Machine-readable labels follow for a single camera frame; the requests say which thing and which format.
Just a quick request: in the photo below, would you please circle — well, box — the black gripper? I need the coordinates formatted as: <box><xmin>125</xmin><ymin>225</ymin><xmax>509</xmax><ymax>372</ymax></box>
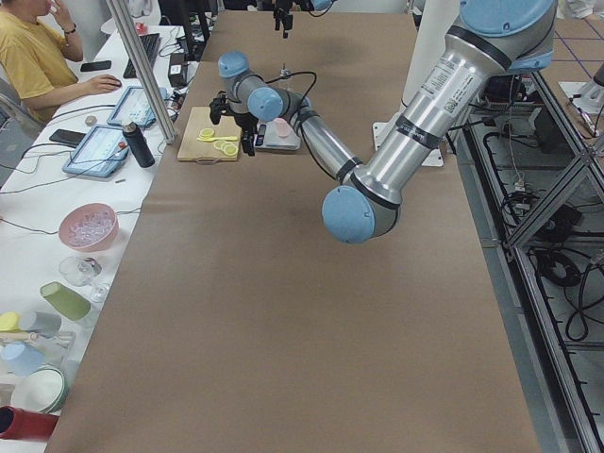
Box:
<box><xmin>234</xmin><ymin>112</ymin><xmax>265</xmax><ymax>157</ymax></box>
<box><xmin>273</xmin><ymin>3</ymin><xmax>294</xmax><ymax>38</ymax></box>

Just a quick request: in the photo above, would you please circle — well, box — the pink plastic cup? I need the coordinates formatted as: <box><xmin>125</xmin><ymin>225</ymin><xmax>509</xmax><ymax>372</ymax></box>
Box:
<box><xmin>273</xmin><ymin>118</ymin><xmax>292</xmax><ymax>138</ymax></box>

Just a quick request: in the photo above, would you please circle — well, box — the glass sauce bottle metal spout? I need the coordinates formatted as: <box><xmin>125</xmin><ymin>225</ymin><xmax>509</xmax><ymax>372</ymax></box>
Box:
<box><xmin>278</xmin><ymin>64</ymin><xmax>292</xmax><ymax>91</ymax></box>

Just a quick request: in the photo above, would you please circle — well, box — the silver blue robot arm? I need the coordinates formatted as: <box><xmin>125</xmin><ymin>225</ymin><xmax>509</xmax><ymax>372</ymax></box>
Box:
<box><xmin>218</xmin><ymin>1</ymin><xmax>557</xmax><ymax>243</ymax></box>
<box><xmin>273</xmin><ymin>0</ymin><xmax>334</xmax><ymax>39</ymax></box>

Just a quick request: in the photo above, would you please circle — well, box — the silver digital kitchen scale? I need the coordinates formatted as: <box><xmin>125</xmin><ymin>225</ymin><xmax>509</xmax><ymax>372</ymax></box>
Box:
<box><xmin>255</xmin><ymin>120</ymin><xmax>301</xmax><ymax>152</ymax></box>

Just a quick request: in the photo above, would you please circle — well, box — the green plastic cup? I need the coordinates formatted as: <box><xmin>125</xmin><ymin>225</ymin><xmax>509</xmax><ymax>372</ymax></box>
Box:
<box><xmin>40</xmin><ymin>281</ymin><xmax>91</xmax><ymax>321</ymax></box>

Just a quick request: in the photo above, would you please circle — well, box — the grey plastic cup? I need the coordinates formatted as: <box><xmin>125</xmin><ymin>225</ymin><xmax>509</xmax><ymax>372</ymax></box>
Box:
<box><xmin>19</xmin><ymin>310</ymin><xmax>62</xmax><ymax>336</ymax></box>

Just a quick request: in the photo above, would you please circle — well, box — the yellow plastic cup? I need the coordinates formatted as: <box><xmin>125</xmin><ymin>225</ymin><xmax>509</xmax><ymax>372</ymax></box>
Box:
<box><xmin>0</xmin><ymin>311</ymin><xmax>20</xmax><ymax>332</ymax></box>

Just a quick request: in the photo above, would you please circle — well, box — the light blue cup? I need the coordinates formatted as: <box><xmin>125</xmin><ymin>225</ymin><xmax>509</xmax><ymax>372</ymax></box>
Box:
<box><xmin>1</xmin><ymin>342</ymin><xmax>46</xmax><ymax>377</ymax></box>

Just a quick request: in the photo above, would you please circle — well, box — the lemon slice front left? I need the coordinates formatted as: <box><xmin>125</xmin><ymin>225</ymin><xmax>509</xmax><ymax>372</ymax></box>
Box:
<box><xmin>222</xmin><ymin>143</ymin><xmax>239</xmax><ymax>157</ymax></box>

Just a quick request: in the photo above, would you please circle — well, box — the yellow plastic knife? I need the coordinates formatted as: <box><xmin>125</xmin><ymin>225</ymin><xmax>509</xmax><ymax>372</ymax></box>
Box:
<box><xmin>196</xmin><ymin>136</ymin><xmax>240</xmax><ymax>143</ymax></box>

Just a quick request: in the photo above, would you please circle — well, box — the lemon slice by knife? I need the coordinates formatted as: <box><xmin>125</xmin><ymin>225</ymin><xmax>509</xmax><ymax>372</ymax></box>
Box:
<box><xmin>198</xmin><ymin>127</ymin><xmax>215</xmax><ymax>140</ymax></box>

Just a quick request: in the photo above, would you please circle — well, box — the wooden cutting board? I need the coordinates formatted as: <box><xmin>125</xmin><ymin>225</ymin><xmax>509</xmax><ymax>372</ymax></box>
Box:
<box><xmin>176</xmin><ymin>107</ymin><xmax>242</xmax><ymax>162</ymax></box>

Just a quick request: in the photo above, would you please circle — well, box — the black water bottle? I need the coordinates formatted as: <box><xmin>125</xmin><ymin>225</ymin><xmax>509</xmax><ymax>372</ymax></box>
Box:
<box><xmin>121</xmin><ymin>118</ymin><xmax>155</xmax><ymax>168</ymax></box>

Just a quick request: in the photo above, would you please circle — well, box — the blue teach pendant far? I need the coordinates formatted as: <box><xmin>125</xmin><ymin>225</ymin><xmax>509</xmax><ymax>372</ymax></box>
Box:
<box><xmin>107</xmin><ymin>86</ymin><xmax>155</xmax><ymax>127</ymax></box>

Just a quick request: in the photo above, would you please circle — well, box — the blue teach pendant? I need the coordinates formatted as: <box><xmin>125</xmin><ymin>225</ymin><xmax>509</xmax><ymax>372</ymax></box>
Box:
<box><xmin>62</xmin><ymin>125</ymin><xmax>129</xmax><ymax>178</ymax></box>
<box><xmin>107</xmin><ymin>86</ymin><xmax>155</xmax><ymax>127</ymax></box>

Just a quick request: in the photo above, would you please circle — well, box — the black keyboard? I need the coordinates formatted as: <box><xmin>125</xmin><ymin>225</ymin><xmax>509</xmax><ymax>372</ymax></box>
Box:
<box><xmin>123</xmin><ymin>33</ymin><xmax>160</xmax><ymax>79</ymax></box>

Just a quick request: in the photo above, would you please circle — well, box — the blue teach pendant near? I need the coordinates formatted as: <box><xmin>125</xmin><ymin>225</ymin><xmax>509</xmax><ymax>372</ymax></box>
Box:
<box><xmin>62</xmin><ymin>125</ymin><xmax>129</xmax><ymax>178</ymax></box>

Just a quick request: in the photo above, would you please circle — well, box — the black computer mouse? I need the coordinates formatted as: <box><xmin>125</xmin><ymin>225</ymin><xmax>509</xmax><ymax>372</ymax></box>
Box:
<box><xmin>104</xmin><ymin>78</ymin><xmax>122</xmax><ymax>91</ymax></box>

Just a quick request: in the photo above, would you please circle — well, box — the black smartphone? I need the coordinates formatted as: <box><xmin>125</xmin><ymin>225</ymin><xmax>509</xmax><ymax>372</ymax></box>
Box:
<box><xmin>49</xmin><ymin>128</ymin><xmax>86</xmax><ymax>148</ymax></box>

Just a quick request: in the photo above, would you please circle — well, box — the brown table cover sheet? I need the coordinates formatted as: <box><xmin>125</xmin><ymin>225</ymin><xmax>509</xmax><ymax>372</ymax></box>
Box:
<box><xmin>44</xmin><ymin>9</ymin><xmax>542</xmax><ymax>453</ymax></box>

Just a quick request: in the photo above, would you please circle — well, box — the pink bowl with ice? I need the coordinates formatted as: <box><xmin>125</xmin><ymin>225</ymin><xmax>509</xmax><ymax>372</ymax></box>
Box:
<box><xmin>59</xmin><ymin>203</ymin><xmax>119</xmax><ymax>252</ymax></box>

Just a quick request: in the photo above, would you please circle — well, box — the wine glass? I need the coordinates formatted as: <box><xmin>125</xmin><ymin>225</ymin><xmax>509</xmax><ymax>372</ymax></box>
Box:
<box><xmin>59</xmin><ymin>256</ymin><xmax>109</xmax><ymax>304</ymax></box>

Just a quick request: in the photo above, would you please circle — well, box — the person in yellow shirt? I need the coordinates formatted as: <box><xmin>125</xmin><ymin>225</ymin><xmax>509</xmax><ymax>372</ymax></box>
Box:
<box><xmin>1</xmin><ymin>0</ymin><xmax>118</xmax><ymax>124</ymax></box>

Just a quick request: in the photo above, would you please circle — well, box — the white green rim bowl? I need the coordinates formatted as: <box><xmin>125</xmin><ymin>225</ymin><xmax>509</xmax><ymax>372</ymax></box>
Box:
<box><xmin>10</xmin><ymin>367</ymin><xmax>69</xmax><ymax>413</ymax></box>

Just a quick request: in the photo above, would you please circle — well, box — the red cylinder container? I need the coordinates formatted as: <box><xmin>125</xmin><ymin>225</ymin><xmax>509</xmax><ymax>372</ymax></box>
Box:
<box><xmin>1</xmin><ymin>406</ymin><xmax>59</xmax><ymax>442</ymax></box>

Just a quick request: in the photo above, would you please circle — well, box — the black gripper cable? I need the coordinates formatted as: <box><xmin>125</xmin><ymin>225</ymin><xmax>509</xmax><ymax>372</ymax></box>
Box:
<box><xmin>263</xmin><ymin>70</ymin><xmax>318</xmax><ymax>114</ymax></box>

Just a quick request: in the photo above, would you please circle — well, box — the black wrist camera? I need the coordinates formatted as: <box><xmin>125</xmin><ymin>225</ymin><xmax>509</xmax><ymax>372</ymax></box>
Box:
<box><xmin>210</xmin><ymin>91</ymin><xmax>234</xmax><ymax>126</ymax></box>

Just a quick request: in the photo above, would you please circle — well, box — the aluminium frame post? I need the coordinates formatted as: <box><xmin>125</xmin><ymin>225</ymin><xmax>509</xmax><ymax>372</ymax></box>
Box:
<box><xmin>106</xmin><ymin>0</ymin><xmax>176</xmax><ymax>144</ymax></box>

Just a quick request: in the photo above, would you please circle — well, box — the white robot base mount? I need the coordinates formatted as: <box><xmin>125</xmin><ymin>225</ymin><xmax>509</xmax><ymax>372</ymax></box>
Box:
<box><xmin>372</xmin><ymin>0</ymin><xmax>459</xmax><ymax>167</ymax></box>

